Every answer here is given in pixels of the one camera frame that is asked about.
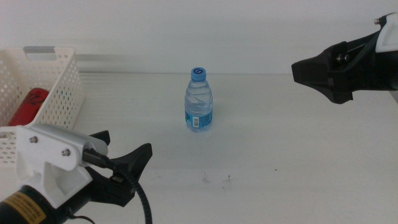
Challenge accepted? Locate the red soda can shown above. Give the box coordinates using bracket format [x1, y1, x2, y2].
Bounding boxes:
[8, 87, 50, 127]

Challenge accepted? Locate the clear water bottle blue cap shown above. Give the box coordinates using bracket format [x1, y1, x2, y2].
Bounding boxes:
[184, 67, 214, 133]

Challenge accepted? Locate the white perforated plastic basket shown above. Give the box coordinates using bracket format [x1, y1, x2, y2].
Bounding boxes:
[0, 46, 85, 169]

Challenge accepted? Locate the thin black wire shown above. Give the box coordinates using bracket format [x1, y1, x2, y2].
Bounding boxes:
[66, 211, 96, 224]

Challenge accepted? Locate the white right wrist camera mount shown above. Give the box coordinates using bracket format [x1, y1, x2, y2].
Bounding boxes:
[374, 14, 398, 54]

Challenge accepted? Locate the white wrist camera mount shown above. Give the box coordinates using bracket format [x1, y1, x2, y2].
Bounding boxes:
[15, 123, 109, 209]
[374, 14, 398, 54]

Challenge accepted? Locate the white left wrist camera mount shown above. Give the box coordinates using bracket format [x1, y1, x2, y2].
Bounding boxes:
[15, 123, 109, 209]

